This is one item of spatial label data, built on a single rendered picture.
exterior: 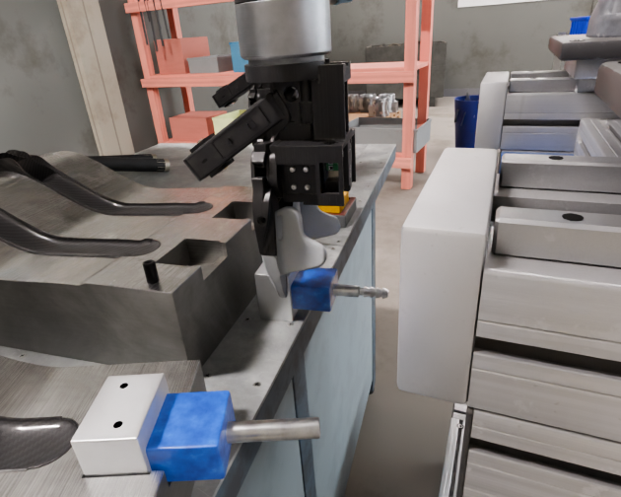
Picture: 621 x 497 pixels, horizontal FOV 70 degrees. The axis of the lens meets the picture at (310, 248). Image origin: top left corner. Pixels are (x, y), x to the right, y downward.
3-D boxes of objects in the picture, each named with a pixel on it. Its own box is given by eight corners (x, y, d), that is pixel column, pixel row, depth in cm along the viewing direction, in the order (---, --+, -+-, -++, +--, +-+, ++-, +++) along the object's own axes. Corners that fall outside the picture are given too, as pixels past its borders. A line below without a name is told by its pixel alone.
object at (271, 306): (389, 303, 48) (390, 257, 45) (385, 330, 43) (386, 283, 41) (274, 293, 51) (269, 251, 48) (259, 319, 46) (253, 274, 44)
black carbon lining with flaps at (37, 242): (223, 217, 54) (210, 140, 50) (143, 283, 41) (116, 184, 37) (9, 205, 64) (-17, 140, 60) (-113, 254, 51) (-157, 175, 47)
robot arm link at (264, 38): (218, 4, 32) (256, 8, 40) (227, 71, 34) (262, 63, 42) (317, -5, 31) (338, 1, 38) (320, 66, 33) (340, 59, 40)
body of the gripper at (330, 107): (343, 215, 37) (338, 61, 32) (248, 212, 40) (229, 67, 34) (356, 186, 44) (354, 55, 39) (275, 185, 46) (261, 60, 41)
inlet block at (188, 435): (320, 426, 30) (316, 363, 27) (323, 496, 25) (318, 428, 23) (128, 436, 30) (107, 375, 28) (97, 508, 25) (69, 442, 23)
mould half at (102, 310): (290, 249, 61) (280, 152, 55) (192, 380, 39) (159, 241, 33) (13, 229, 75) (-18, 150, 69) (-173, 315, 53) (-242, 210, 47)
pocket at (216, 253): (232, 274, 44) (226, 241, 43) (206, 303, 40) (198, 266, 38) (192, 270, 46) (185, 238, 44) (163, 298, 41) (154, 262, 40)
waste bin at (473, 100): (440, 147, 426) (444, 93, 405) (474, 142, 434) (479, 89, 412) (463, 156, 391) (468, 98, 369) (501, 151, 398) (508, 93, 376)
